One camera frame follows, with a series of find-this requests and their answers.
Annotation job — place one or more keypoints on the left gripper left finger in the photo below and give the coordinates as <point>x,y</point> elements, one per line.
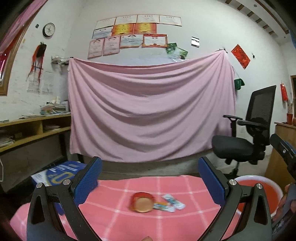
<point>44,222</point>

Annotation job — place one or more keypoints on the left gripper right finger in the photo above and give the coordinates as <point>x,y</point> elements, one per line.
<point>254,222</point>

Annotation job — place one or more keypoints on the red crushed paper cup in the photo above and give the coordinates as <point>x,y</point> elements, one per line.
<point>142,202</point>

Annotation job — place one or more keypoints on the white medicine sachet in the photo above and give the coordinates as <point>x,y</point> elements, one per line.
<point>174,202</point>

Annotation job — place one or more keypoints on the right hand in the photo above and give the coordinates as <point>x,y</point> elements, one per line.
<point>282,203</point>

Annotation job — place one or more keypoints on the wooden cabinet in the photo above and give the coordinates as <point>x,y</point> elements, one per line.
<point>277,167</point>

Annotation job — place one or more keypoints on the blue cardboard box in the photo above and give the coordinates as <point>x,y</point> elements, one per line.
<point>58,173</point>

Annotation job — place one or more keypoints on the red and white basin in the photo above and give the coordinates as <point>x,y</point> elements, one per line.
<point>270,192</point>

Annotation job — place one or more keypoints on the red cup on cabinet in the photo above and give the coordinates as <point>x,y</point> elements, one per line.
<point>289,118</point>

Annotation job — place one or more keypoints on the black office chair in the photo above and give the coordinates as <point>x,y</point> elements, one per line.
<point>250,135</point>

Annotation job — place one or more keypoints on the pink checked tablecloth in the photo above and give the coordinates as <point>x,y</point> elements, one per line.
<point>107,209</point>

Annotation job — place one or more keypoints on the stack of books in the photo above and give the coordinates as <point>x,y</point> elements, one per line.
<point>55,106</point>

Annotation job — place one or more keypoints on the small white wrapper scrap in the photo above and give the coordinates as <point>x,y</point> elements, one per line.
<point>164,207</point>

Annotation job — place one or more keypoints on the pink hanging bed sheet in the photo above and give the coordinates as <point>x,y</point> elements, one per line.
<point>134,114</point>

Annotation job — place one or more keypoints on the pink window curtain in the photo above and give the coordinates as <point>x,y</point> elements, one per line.
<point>16,26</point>

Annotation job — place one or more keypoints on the wooden wall shelf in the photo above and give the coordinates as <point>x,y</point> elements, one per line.
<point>19,133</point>

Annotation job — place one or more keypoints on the green wall hanging bag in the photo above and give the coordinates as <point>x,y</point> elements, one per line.
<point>238,83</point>

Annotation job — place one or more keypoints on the red paper wall poster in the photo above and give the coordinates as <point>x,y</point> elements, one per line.
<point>241,56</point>

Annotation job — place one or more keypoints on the wooden window frame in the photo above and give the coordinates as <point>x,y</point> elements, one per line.
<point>8,57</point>

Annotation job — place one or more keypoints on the red tassel wall ornament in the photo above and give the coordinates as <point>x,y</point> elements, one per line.
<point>37,59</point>

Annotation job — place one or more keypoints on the green wall photos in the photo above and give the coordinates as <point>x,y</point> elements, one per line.
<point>176,52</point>

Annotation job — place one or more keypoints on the round wall clock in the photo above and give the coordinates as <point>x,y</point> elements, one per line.
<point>49,30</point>

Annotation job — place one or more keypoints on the wall certificates cluster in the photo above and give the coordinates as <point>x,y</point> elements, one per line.
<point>131,31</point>

